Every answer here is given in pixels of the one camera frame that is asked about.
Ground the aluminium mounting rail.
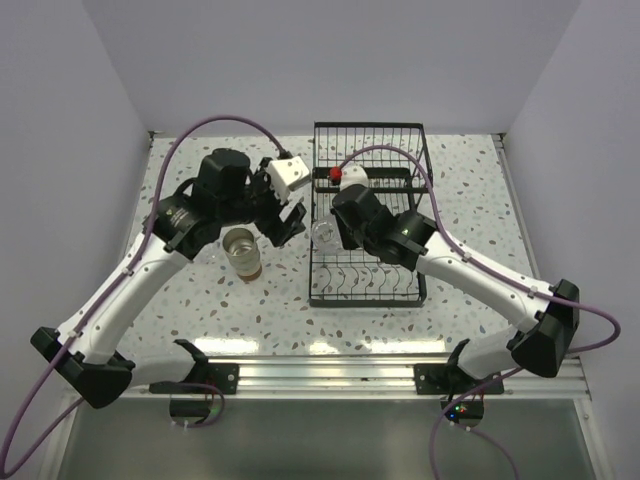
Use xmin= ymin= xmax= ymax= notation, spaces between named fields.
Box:
xmin=128 ymin=349 xmax=589 ymax=398

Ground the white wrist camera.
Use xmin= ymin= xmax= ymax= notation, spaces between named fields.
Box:
xmin=266 ymin=156 xmax=311 ymax=198
xmin=328 ymin=163 xmax=369 ymax=191

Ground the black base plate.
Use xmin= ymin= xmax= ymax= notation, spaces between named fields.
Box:
xmin=149 ymin=363 xmax=240 ymax=395
xmin=413 ymin=363 xmax=505 ymax=396

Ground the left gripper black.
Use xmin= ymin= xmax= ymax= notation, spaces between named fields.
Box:
xmin=218 ymin=158 xmax=306 ymax=246

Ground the black wire dish rack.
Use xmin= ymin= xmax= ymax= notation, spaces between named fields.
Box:
xmin=309 ymin=121 xmax=433 ymax=308

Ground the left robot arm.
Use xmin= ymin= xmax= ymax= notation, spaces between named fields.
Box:
xmin=31 ymin=148 xmax=311 ymax=409

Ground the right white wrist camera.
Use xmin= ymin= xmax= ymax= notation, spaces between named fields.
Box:
xmin=328 ymin=163 xmax=369 ymax=191

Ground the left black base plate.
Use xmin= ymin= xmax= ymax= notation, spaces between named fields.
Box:
xmin=149 ymin=363 xmax=240 ymax=395

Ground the clear glass back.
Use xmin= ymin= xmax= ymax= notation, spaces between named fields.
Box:
xmin=311 ymin=214 xmax=342 ymax=255

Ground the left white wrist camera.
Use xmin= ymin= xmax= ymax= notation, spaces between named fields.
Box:
xmin=266 ymin=156 xmax=311 ymax=198

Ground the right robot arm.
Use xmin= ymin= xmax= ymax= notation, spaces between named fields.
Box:
xmin=331 ymin=185 xmax=579 ymax=393

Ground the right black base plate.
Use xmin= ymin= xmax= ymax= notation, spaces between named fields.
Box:
xmin=413 ymin=363 xmax=505 ymax=396

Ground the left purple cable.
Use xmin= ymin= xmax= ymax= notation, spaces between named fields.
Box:
xmin=0 ymin=115 xmax=289 ymax=476

